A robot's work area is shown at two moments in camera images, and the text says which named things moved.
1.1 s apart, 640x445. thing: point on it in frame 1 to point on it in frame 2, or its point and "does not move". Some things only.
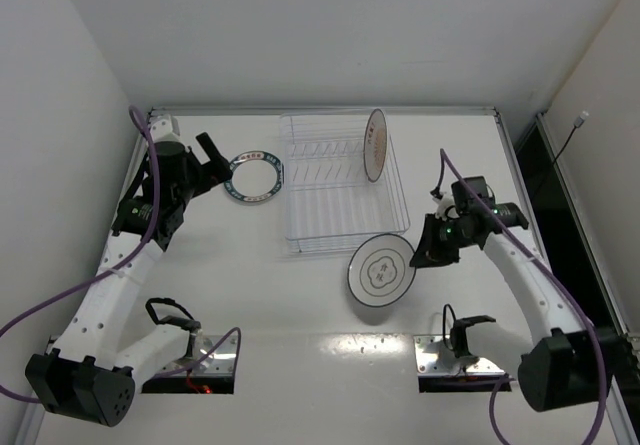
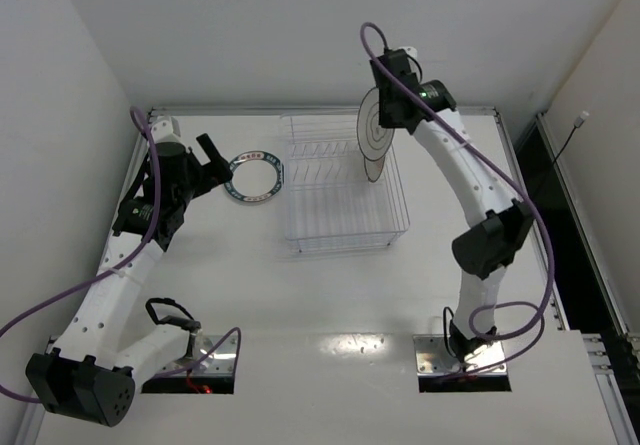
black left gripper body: x=201 y=168 does not move
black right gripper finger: x=434 y=246 to x=392 y=107
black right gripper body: x=432 y=240 to x=392 y=116
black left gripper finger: x=220 y=170 does not move
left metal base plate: x=220 y=363 does not move
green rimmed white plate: x=256 y=176 does not move
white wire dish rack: x=331 y=203 does not move
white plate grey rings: x=379 y=271 to x=375 y=140
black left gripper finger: x=208 y=145 does not move
